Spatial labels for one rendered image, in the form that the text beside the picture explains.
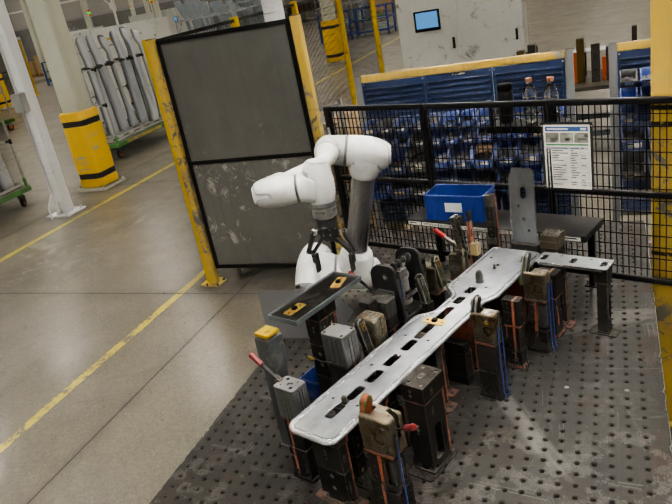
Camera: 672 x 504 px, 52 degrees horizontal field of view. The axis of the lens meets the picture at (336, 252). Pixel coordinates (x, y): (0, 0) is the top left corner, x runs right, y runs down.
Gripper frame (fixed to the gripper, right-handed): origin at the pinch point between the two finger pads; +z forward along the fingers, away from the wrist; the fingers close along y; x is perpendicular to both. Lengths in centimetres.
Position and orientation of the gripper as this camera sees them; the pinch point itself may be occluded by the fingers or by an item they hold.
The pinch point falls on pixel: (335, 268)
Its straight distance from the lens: 250.2
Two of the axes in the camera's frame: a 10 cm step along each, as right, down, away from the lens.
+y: 9.2, -0.2, -3.9
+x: 3.5, -4.1, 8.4
